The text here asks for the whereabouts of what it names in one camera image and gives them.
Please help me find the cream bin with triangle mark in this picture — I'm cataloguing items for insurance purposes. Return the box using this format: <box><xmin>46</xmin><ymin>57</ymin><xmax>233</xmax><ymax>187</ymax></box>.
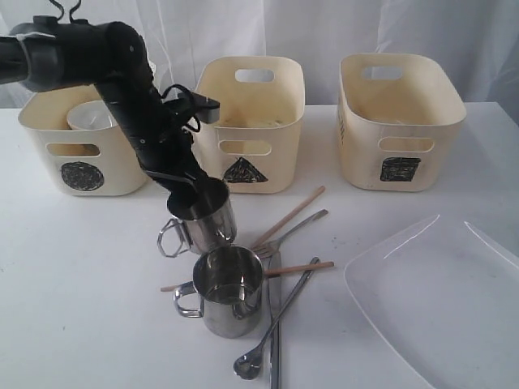
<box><xmin>194</xmin><ymin>56</ymin><xmax>305</xmax><ymax>194</ymax></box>

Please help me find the lower wooden chopstick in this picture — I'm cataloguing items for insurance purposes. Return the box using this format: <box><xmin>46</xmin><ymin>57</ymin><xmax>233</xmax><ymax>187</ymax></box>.
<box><xmin>160</xmin><ymin>261</ymin><xmax>336</xmax><ymax>293</ymax></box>

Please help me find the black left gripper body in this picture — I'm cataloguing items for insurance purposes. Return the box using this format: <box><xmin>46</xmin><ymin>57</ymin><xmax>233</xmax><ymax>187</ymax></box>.
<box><xmin>137</xmin><ymin>121</ymin><xmax>202</xmax><ymax>193</ymax></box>

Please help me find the stainless steel knife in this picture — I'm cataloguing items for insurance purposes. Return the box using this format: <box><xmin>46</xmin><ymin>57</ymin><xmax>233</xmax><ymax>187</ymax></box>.
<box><xmin>268</xmin><ymin>253</ymin><xmax>281</xmax><ymax>389</ymax></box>

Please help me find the white curtain backdrop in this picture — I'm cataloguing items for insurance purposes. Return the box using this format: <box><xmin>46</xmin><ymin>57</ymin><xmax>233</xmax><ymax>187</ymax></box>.
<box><xmin>0</xmin><ymin>0</ymin><xmax>519</xmax><ymax>110</ymax></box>

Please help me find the cream bin with circle mark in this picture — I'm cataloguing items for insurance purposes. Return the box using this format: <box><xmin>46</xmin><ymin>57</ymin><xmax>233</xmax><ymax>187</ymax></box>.
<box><xmin>18</xmin><ymin>86</ymin><xmax>148</xmax><ymax>196</ymax></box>

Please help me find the stainless steel mug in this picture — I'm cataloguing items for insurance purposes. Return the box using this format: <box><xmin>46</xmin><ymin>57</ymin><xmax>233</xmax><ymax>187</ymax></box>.
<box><xmin>157</xmin><ymin>177</ymin><xmax>237</xmax><ymax>258</ymax></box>
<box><xmin>173</xmin><ymin>245</ymin><xmax>264</xmax><ymax>339</ymax></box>

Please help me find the white rectangular plate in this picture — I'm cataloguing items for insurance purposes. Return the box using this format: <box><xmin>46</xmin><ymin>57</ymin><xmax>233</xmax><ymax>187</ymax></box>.
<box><xmin>344</xmin><ymin>215</ymin><xmax>518</xmax><ymax>388</ymax></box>

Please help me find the stainless steel fork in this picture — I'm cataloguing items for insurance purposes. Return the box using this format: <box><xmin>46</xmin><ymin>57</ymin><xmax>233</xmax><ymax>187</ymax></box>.
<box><xmin>253</xmin><ymin>209</ymin><xmax>328</xmax><ymax>259</ymax></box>

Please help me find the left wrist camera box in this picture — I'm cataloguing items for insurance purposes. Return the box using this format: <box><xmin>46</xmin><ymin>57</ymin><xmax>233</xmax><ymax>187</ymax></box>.
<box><xmin>186</xmin><ymin>91</ymin><xmax>221</xmax><ymax>124</ymax></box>

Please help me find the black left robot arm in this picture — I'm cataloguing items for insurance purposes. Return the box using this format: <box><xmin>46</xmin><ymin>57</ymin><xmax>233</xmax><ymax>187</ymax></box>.
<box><xmin>1</xmin><ymin>15</ymin><xmax>220</xmax><ymax>216</ymax></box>

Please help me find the long stainless steel spoon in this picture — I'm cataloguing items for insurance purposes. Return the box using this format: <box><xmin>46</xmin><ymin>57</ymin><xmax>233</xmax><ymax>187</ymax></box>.
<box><xmin>233</xmin><ymin>257</ymin><xmax>321</xmax><ymax>380</ymax></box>

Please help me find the cream bin with square mark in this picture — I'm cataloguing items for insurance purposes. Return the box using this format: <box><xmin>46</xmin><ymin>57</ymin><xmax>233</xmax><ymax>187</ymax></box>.
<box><xmin>337</xmin><ymin>53</ymin><xmax>466</xmax><ymax>192</ymax></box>

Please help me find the white ceramic bowl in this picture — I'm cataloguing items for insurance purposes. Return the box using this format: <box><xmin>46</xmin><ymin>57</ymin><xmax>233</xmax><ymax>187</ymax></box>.
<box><xmin>66</xmin><ymin>100</ymin><xmax>118</xmax><ymax>130</ymax></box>

